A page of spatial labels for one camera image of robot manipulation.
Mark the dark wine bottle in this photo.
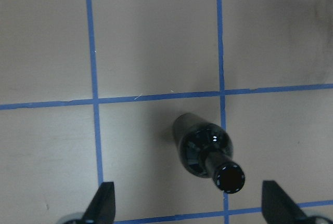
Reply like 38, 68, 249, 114
172, 113, 245, 194

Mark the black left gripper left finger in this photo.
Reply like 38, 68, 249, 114
81, 182, 115, 224

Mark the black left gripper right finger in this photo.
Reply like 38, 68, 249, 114
261, 180, 308, 224

